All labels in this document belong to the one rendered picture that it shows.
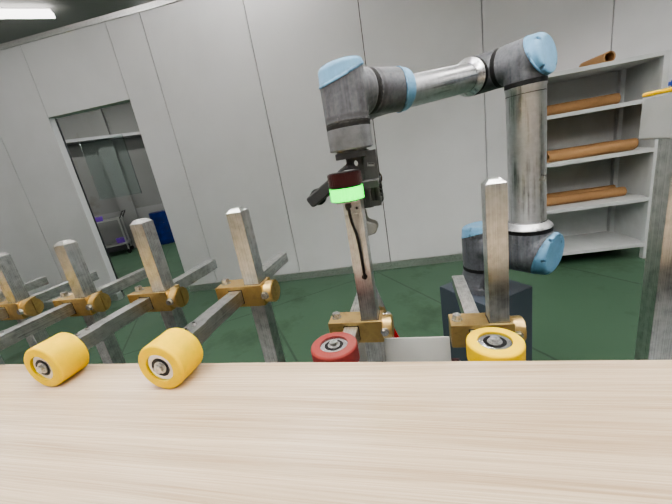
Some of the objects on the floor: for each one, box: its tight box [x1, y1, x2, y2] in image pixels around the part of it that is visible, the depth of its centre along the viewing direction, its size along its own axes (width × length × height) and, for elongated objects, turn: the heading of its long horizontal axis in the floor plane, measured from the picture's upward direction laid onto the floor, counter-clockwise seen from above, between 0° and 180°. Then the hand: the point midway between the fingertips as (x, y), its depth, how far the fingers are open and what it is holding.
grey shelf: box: [547, 49, 671, 259], centre depth 271 cm, size 45×90×155 cm, turn 113°
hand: (356, 244), depth 72 cm, fingers closed
